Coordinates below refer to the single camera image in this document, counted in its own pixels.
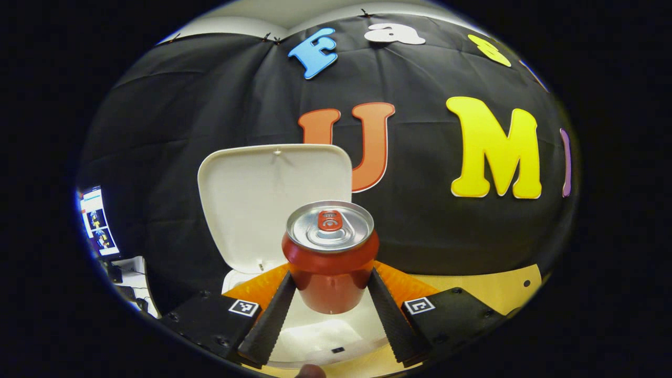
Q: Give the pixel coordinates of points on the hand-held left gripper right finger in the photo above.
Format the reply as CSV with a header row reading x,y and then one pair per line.
x,y
391,320

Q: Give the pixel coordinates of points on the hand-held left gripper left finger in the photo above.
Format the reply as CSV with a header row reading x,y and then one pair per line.
x,y
268,325

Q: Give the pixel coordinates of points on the red pop can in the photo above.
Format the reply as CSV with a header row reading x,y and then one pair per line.
x,y
331,262

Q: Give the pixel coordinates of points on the white desktop garbage bin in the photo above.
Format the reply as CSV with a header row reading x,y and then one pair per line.
x,y
247,210

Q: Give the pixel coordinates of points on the wooden desktop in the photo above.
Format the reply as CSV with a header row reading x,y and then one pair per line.
x,y
499,289

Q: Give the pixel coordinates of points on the white side table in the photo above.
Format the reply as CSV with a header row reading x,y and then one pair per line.
x,y
139,283

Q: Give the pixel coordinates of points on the computer monitor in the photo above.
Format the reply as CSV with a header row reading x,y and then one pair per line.
x,y
98,223

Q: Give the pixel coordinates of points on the black backdrop cloth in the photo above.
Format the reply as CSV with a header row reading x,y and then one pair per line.
x,y
210,105

